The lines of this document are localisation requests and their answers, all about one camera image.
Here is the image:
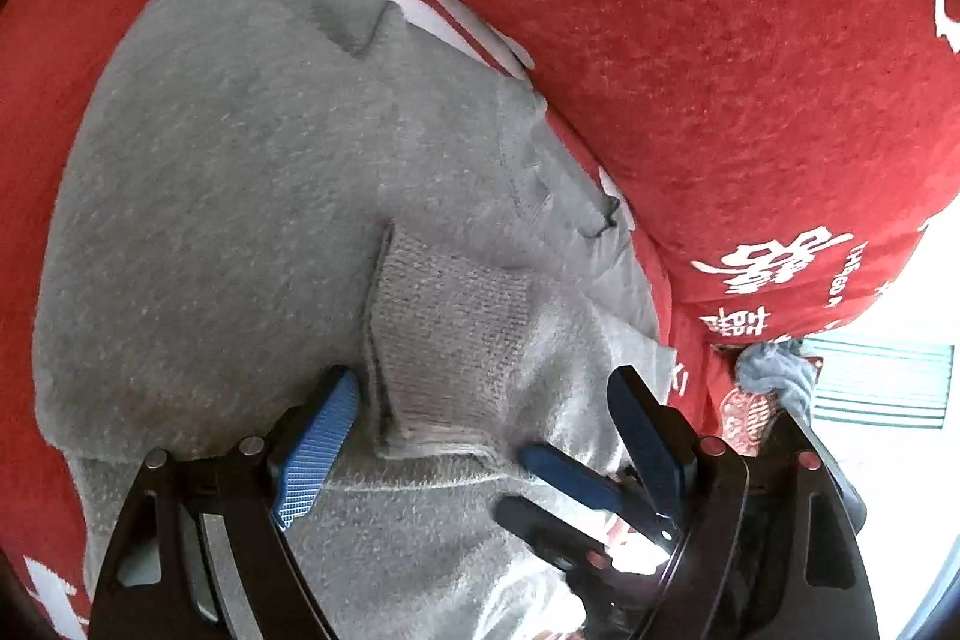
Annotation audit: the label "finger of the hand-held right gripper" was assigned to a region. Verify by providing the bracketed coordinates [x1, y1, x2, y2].
[517, 443, 638, 515]
[495, 496, 623, 573]

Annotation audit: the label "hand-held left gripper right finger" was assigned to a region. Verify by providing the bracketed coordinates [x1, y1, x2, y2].
[606, 365, 880, 640]

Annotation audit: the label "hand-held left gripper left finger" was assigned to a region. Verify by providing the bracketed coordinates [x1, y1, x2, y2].
[88, 365, 362, 640]

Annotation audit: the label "grey knit sweater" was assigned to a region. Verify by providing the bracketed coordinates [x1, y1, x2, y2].
[34, 0, 680, 640]

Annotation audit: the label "blue-grey cloth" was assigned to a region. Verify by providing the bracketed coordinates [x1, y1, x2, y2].
[735, 340, 820, 435]

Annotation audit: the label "green striped white panel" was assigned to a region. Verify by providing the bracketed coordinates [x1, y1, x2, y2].
[802, 332, 955, 431]

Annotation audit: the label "red printed sofa cover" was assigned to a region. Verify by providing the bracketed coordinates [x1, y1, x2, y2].
[0, 0, 960, 640]

